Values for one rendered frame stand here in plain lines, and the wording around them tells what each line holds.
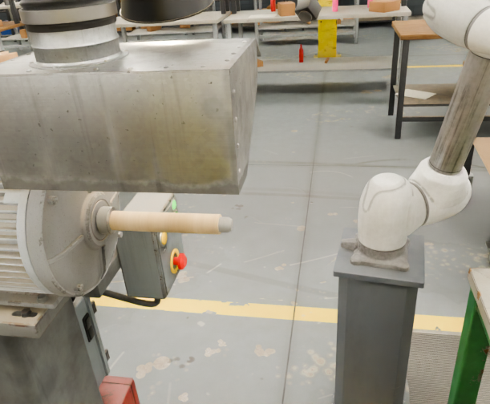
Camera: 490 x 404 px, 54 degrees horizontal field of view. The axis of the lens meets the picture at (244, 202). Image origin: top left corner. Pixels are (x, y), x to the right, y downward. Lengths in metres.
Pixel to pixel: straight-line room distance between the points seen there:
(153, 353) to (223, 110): 1.93
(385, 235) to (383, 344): 0.41
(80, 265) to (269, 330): 1.66
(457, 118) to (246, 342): 1.39
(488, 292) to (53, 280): 0.89
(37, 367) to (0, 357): 0.08
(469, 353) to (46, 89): 1.12
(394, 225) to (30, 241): 1.09
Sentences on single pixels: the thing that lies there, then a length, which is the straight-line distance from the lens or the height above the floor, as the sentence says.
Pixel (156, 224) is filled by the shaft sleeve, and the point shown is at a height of 1.25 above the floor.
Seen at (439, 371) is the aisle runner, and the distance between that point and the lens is 2.29.
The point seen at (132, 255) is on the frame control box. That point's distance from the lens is 1.10.
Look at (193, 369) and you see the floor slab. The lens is 2.25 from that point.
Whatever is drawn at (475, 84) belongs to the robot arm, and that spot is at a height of 1.27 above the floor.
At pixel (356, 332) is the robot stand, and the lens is 1.73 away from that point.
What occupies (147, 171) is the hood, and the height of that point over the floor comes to 1.41.
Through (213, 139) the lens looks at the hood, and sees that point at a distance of 0.52.
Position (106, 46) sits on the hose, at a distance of 0.60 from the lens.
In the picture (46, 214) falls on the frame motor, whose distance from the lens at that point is 0.74.
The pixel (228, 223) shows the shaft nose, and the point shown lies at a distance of 0.74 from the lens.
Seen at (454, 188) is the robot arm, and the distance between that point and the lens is 1.60.
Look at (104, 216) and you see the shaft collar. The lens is 0.80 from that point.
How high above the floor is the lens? 1.64
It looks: 28 degrees down
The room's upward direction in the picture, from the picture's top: 4 degrees counter-clockwise
